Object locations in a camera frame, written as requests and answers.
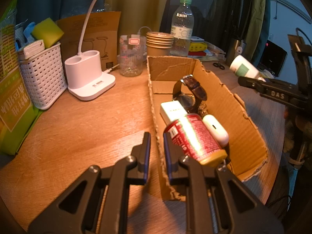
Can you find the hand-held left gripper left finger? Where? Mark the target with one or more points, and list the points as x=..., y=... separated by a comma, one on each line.
x=147, y=158

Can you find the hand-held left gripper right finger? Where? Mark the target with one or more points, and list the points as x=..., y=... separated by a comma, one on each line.
x=167, y=158

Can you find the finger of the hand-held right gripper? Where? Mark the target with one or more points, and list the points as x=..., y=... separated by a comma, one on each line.
x=268, y=90

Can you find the red drink can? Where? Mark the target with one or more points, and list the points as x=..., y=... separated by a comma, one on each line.
x=195, y=139

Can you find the white bottle with green label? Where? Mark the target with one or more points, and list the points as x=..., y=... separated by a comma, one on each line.
x=242, y=68

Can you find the white charger adapter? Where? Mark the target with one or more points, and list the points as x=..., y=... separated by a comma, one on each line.
x=171, y=111

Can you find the cardboard box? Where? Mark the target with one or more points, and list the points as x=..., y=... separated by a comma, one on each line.
x=243, y=136

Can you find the white earbuds case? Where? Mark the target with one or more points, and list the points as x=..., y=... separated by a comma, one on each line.
x=217, y=131

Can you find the person's right hand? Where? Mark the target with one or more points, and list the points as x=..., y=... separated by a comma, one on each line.
x=297, y=131

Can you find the black computer monitor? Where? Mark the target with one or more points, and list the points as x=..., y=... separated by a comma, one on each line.
x=273, y=58

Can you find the steel tumbler with tag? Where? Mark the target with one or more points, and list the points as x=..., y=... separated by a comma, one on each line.
x=234, y=51

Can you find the red book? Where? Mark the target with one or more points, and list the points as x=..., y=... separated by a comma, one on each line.
x=197, y=53

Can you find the yellow curtain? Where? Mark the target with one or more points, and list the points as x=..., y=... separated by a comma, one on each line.
x=256, y=9
x=139, y=2

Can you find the yellow wet wipes pack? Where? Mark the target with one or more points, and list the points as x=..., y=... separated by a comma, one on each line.
x=198, y=46

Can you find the white flat device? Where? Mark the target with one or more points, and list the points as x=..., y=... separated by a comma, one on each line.
x=197, y=39

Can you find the white desk lamp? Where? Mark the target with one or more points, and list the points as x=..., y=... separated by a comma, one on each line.
x=90, y=82

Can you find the dark glass sliding door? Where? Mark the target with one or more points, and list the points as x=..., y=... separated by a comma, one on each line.
x=212, y=9

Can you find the printed glass jar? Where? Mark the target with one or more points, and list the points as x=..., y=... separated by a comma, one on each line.
x=131, y=58

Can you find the clear plastic water bottle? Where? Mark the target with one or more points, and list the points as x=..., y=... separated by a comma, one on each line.
x=181, y=31

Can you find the stack of brown paper cups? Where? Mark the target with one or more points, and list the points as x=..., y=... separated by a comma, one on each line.
x=159, y=46

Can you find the white woven plastic basket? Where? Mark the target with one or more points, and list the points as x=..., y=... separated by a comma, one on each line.
x=43, y=78

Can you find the brown cardboard lamp package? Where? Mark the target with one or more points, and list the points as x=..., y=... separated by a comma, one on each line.
x=102, y=29

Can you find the green printed packet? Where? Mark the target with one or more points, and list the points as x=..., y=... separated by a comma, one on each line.
x=12, y=102

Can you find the white flat case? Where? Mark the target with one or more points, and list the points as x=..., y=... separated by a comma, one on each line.
x=31, y=50

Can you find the yellow green sponge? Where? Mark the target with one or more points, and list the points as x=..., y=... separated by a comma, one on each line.
x=47, y=33

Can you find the blue item in basket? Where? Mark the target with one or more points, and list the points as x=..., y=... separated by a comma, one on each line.
x=29, y=30

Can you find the white wall air conditioner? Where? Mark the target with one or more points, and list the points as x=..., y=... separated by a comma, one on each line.
x=292, y=4

